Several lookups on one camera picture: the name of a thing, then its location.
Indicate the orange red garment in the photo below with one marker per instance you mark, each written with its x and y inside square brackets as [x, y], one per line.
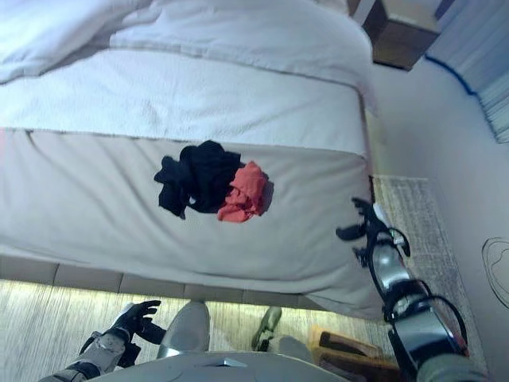
[246, 191]

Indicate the small white floor mat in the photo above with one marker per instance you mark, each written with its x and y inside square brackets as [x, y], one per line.
[497, 258]

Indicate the black garment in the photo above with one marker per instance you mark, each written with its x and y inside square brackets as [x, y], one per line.
[195, 179]

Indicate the wooden laundry basket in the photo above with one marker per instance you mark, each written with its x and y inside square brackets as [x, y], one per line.
[346, 350]

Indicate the robot leg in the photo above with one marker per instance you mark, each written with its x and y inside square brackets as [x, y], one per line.
[187, 330]
[268, 322]

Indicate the robot right leg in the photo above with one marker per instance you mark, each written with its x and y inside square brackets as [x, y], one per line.
[268, 322]

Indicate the grey robot torso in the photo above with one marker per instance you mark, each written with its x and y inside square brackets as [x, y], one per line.
[218, 370]

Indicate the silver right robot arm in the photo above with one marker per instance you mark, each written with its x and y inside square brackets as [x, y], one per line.
[421, 330]

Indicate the upholstered bed frame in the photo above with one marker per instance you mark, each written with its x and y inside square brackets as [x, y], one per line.
[99, 278]

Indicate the brown two-drawer nightstand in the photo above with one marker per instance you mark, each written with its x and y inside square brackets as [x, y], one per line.
[401, 40]

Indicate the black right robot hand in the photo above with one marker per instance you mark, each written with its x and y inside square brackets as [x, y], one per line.
[379, 227]

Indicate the pale window curtain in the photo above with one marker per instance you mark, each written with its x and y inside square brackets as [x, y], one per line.
[485, 51]

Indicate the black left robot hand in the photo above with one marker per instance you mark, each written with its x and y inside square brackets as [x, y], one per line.
[137, 318]

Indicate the robot left leg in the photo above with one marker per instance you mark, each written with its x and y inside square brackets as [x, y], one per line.
[187, 330]

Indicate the bed with white bedding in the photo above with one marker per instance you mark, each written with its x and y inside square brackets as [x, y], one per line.
[159, 99]

